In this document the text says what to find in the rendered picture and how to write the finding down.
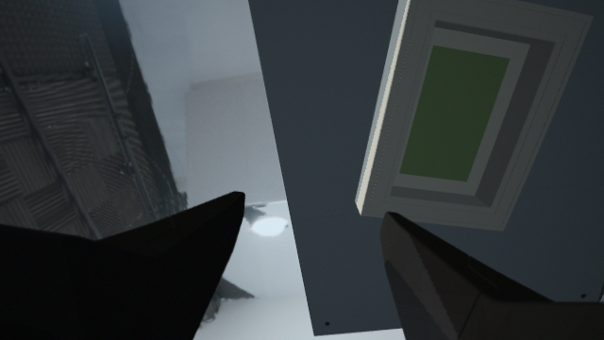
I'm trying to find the grey picture frame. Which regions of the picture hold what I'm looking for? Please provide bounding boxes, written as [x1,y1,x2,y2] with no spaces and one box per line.
[355,0,594,231]

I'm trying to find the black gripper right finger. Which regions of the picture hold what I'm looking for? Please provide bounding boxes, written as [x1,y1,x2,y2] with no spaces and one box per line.
[380,212,604,340]

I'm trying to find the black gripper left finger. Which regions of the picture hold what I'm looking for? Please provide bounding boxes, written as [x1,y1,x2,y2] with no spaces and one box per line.
[0,191,245,340]

